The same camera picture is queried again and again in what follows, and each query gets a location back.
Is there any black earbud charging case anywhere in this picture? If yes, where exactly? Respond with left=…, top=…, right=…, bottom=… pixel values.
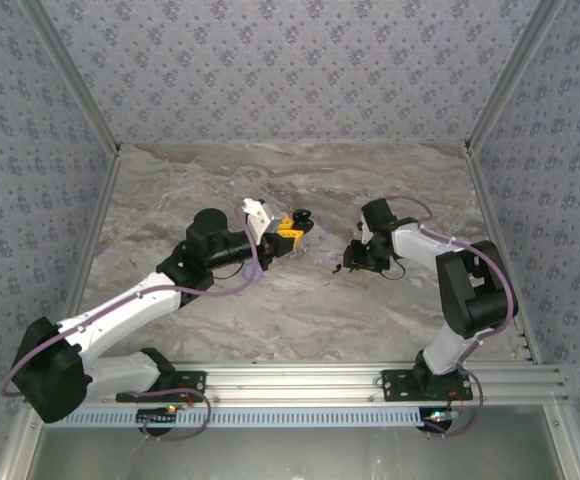
left=291, top=208, right=315, bottom=232

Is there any small black controller board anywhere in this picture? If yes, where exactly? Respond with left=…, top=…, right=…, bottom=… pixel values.
left=421, top=409, right=460, bottom=432
left=136, top=407, right=180, bottom=427

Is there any grey metal panel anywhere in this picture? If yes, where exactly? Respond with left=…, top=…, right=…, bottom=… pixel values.
left=24, top=429, right=566, bottom=480

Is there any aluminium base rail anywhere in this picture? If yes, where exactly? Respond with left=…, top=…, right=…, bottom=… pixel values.
left=167, top=362, right=570, bottom=405

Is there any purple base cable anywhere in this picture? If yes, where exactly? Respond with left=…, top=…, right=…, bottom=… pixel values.
left=119, top=387, right=214, bottom=443
left=422, top=372, right=484, bottom=439

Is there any pale blue slotted cable duct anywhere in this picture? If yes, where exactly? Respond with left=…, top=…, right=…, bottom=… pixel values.
left=44, top=406, right=429, bottom=429

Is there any aluminium frame post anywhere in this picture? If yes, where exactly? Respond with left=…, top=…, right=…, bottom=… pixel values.
left=463, top=0, right=569, bottom=157
left=18, top=0, right=122, bottom=157

